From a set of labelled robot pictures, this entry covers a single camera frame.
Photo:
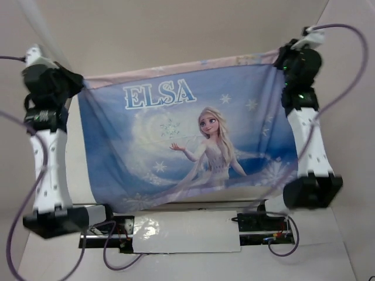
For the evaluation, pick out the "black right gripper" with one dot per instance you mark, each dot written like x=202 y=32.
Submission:
x=285 y=51

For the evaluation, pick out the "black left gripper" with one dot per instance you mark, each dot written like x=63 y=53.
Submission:
x=73 y=79

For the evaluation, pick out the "pink printed pillowcase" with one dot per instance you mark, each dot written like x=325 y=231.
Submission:
x=170 y=133

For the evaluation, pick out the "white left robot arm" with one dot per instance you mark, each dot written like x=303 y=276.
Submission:
x=53 y=212

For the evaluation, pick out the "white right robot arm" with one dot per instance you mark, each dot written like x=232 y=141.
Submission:
x=315 y=185

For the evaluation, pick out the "white cover sheet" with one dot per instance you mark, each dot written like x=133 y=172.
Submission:
x=186 y=232

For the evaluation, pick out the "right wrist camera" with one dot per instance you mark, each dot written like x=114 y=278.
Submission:
x=311 y=38

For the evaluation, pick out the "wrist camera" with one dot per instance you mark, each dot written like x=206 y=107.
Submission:
x=36 y=55
x=311 y=38

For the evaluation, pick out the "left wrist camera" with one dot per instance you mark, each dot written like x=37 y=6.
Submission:
x=36 y=55

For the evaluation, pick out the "aluminium front rail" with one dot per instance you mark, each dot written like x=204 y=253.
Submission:
x=205 y=203

